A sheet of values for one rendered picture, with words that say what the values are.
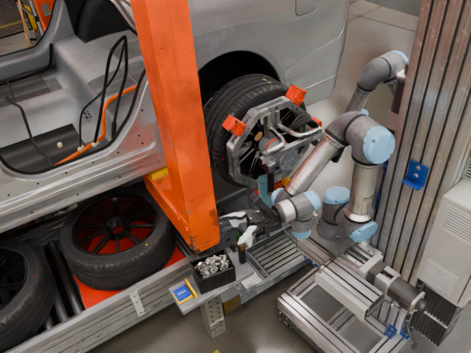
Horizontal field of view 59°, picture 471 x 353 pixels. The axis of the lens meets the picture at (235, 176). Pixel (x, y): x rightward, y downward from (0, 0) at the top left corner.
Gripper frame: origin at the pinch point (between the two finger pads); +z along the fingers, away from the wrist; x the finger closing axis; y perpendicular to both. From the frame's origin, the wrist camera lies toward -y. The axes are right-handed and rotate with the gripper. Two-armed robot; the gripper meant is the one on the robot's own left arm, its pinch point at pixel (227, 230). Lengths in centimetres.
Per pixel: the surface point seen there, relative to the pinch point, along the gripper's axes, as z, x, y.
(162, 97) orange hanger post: 0, 51, -31
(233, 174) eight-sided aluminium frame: -35, 81, 34
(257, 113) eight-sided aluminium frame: -52, 78, 1
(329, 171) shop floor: -141, 142, 106
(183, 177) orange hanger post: -1, 56, 10
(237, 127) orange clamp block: -39, 77, 5
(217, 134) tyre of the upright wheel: -32, 88, 11
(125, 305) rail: 43, 69, 83
